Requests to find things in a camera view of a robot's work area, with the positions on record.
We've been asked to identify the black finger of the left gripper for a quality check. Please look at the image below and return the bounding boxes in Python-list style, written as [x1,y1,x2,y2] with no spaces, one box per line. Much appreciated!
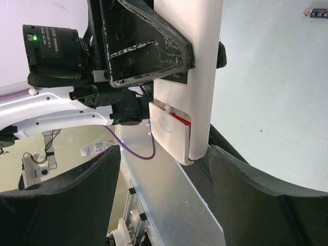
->
[99,1,195,88]
[216,42,227,69]

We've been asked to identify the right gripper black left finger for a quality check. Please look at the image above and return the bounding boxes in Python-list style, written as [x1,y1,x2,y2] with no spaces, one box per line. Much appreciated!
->
[1,145,121,245]

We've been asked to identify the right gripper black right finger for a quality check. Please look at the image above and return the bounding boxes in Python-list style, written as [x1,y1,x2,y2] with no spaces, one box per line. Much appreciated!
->
[209,146,327,245]

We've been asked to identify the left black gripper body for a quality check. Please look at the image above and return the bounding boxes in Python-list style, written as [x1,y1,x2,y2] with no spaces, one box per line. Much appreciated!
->
[87,0,113,83]

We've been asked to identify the white red remote control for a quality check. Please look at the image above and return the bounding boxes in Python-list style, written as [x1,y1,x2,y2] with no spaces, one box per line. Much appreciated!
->
[152,1,223,161]

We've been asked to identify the red battery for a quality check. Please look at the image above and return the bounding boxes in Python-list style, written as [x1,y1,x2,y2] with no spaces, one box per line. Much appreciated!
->
[170,113,191,128]

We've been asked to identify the white battery cover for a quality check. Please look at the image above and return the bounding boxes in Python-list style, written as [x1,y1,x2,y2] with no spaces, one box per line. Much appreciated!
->
[149,102,193,166]

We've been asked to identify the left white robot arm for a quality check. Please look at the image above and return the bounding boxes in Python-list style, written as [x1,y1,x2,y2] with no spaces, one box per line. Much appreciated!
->
[1,1,195,148]

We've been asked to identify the clear plastic bottle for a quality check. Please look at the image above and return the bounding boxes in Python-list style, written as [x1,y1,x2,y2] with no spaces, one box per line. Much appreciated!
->
[80,141,114,157]

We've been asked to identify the black battery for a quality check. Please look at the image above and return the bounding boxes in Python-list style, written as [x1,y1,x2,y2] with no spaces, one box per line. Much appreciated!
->
[302,8,328,19]

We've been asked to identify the grey cable duct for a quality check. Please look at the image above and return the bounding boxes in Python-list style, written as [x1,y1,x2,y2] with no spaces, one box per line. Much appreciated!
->
[115,122,225,245]

